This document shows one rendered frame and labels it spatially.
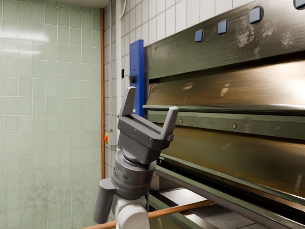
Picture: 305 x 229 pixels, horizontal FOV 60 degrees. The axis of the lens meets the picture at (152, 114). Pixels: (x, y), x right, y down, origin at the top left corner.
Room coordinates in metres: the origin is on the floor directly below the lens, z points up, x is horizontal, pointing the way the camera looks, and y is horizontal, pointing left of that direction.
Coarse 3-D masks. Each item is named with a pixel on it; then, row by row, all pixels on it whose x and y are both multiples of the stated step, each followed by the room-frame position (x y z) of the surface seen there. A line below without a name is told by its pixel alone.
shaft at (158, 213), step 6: (186, 204) 1.37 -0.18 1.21; (192, 204) 1.38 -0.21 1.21; (198, 204) 1.40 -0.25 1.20; (204, 204) 1.42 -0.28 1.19; (162, 210) 1.30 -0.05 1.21; (168, 210) 1.31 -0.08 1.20; (174, 210) 1.32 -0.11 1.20; (180, 210) 1.34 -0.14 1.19; (150, 216) 1.25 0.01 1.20; (156, 216) 1.27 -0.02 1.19; (108, 222) 1.17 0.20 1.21; (114, 222) 1.17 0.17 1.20; (84, 228) 1.11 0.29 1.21; (90, 228) 1.12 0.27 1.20; (96, 228) 1.13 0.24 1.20; (102, 228) 1.14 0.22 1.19; (108, 228) 1.15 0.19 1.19
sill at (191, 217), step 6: (156, 192) 1.66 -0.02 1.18; (150, 198) 1.62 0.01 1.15; (156, 198) 1.55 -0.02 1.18; (162, 198) 1.55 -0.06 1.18; (162, 204) 1.49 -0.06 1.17; (168, 204) 1.45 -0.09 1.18; (174, 204) 1.45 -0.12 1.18; (186, 210) 1.37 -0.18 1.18; (174, 216) 1.38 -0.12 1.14; (180, 216) 1.33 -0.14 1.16; (186, 216) 1.29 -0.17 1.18; (192, 216) 1.29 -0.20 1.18; (186, 222) 1.28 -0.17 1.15; (192, 222) 1.24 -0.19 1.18; (198, 222) 1.23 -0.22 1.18; (204, 222) 1.23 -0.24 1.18; (192, 228) 1.24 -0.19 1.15; (198, 228) 1.20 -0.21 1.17; (204, 228) 1.17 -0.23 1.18; (210, 228) 1.17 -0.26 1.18; (216, 228) 1.17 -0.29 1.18
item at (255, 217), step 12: (168, 168) 1.38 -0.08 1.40; (168, 180) 1.15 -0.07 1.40; (180, 180) 1.08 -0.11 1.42; (204, 180) 1.19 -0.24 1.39; (204, 192) 0.94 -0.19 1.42; (228, 192) 1.00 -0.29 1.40; (228, 204) 0.83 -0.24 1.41; (264, 204) 0.89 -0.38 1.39; (252, 216) 0.75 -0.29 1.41; (288, 216) 0.78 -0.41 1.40; (300, 216) 0.81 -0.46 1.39; (276, 228) 0.68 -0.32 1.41; (288, 228) 0.65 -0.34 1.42
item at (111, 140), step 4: (108, 132) 2.15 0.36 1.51; (112, 132) 2.15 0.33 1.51; (108, 136) 2.10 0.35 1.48; (112, 136) 2.10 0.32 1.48; (116, 136) 2.12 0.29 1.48; (108, 140) 2.10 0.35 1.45; (112, 140) 2.10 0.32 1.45; (116, 140) 2.12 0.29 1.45; (108, 144) 2.10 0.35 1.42; (112, 144) 2.10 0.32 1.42; (116, 144) 2.12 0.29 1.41
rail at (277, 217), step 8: (160, 168) 1.23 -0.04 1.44; (176, 176) 1.11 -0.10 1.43; (184, 176) 1.06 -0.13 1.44; (192, 184) 1.00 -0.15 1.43; (200, 184) 0.97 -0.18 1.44; (216, 192) 0.89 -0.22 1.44; (224, 192) 0.87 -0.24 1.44; (232, 200) 0.82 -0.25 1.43; (240, 200) 0.80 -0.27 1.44; (248, 208) 0.77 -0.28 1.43; (256, 208) 0.74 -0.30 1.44; (264, 208) 0.73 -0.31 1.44; (264, 216) 0.72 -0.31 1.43; (272, 216) 0.70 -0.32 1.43; (280, 216) 0.68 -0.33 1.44; (288, 224) 0.65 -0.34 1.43; (296, 224) 0.64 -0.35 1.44; (304, 224) 0.63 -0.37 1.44
